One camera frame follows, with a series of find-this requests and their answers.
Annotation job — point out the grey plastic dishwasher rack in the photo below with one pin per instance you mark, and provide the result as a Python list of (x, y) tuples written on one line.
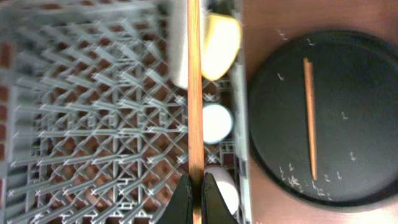
[(93, 130)]

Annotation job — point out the light blue cup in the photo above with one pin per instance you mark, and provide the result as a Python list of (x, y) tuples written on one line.
[(217, 123)]

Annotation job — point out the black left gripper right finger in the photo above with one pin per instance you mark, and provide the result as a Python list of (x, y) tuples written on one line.
[(213, 208)]

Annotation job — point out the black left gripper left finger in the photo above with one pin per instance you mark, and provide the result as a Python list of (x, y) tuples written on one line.
[(180, 207)]

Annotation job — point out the round black tray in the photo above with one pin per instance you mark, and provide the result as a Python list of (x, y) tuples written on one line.
[(355, 85)]

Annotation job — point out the wooden chopstick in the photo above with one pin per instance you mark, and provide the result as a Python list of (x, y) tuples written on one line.
[(195, 107), (310, 103)]

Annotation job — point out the white pink cup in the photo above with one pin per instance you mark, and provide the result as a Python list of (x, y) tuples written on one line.
[(226, 186)]

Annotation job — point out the white plate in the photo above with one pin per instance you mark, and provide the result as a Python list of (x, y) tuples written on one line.
[(177, 49)]

